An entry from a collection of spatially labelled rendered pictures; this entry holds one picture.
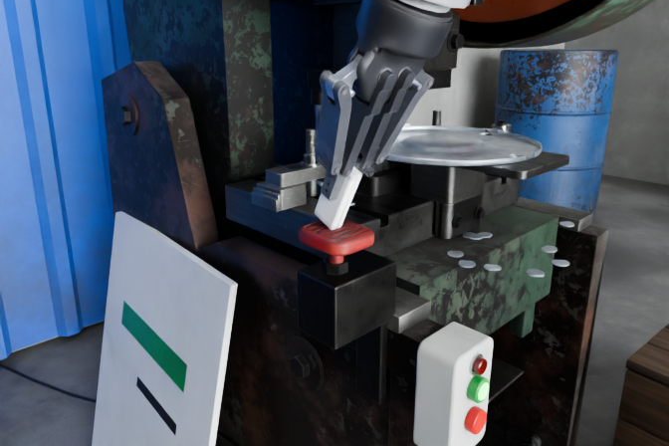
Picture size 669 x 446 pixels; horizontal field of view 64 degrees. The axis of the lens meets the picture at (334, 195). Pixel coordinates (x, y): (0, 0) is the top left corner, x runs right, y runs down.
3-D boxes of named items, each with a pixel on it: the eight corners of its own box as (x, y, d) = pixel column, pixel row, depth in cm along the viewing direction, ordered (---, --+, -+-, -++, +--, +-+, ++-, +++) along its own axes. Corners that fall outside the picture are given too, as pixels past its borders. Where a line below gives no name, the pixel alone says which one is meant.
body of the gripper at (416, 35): (412, 14, 39) (369, 124, 44) (477, 17, 44) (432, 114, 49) (345, -27, 42) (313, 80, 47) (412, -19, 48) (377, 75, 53)
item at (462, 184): (561, 241, 80) (572, 151, 76) (515, 268, 71) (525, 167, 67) (425, 205, 98) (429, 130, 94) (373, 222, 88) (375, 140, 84)
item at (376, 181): (448, 175, 96) (449, 158, 95) (373, 197, 83) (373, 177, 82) (380, 160, 107) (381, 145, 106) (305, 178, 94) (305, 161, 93)
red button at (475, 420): (486, 427, 60) (488, 406, 59) (472, 440, 58) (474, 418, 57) (476, 422, 61) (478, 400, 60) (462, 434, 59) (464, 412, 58)
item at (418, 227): (519, 202, 101) (522, 170, 99) (350, 271, 71) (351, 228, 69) (395, 173, 122) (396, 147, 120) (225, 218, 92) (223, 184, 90)
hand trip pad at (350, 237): (378, 297, 57) (380, 229, 55) (338, 316, 53) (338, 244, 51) (334, 277, 62) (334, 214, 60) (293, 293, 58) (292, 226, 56)
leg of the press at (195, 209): (437, 712, 78) (487, 81, 53) (385, 784, 71) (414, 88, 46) (149, 409, 142) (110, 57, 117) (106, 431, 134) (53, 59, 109)
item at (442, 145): (423, 124, 104) (424, 120, 103) (574, 145, 84) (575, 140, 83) (311, 144, 84) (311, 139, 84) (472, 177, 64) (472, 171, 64)
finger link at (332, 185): (352, 157, 51) (330, 162, 49) (336, 199, 53) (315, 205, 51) (342, 148, 51) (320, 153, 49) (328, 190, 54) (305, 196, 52)
